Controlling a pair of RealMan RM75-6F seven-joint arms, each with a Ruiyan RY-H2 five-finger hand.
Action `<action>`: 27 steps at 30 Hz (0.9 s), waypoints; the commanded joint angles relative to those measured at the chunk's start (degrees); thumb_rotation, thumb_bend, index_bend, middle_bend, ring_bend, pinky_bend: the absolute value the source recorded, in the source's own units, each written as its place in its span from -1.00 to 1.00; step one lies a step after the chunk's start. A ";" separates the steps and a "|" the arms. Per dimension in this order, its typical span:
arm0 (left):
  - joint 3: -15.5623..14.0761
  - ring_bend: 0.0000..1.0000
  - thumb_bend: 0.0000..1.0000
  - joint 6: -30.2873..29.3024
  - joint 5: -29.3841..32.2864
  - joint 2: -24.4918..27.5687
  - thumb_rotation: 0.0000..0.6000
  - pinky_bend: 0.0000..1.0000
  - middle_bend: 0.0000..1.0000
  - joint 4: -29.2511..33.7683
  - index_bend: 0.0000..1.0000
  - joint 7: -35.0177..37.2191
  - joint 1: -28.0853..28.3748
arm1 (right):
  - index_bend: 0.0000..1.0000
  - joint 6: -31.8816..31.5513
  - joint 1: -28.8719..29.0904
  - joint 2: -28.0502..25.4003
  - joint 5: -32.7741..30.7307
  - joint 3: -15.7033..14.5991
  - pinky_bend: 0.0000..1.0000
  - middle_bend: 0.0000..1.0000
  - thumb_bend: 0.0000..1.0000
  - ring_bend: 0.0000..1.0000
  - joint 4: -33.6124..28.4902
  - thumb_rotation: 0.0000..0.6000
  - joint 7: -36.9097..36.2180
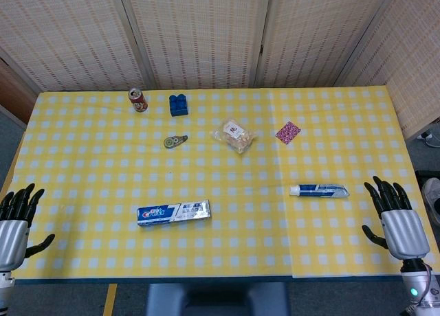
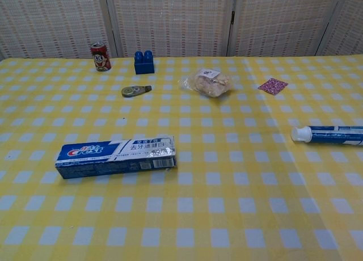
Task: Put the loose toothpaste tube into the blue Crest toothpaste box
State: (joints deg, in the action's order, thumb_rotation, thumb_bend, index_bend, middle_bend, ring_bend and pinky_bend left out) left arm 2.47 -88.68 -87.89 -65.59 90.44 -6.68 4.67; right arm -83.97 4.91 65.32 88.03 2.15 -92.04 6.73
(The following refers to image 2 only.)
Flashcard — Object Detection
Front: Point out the grey correction tape dispenser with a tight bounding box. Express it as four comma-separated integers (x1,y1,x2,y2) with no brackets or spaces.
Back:
121,85,153,98

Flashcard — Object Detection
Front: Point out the woven folding screen panel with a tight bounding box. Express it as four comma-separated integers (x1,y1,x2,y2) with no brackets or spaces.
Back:
316,0,363,57
226,0,344,57
0,0,119,60
104,0,238,58

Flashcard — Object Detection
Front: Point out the clear bag of snacks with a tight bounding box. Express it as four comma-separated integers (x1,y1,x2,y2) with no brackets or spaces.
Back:
181,68,235,99

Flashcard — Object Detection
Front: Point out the pink patterned square packet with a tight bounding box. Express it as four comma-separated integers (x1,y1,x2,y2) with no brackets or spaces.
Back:
258,77,289,95

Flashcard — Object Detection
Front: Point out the blue and white toothpaste box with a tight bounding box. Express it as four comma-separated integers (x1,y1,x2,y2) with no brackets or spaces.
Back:
54,135,179,180

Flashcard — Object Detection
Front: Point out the red cartoon drink can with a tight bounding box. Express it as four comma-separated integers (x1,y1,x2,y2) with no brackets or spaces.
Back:
90,41,111,73

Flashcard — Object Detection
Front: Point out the blue plastic building block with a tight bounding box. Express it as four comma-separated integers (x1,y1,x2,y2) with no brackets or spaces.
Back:
134,50,155,75

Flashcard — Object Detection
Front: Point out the blue and white toothpaste tube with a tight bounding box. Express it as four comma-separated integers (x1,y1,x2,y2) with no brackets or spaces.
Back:
290,125,363,146

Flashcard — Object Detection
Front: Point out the yellow white checkered tablecloth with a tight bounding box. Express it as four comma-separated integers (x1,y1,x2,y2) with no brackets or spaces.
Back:
0,56,363,261

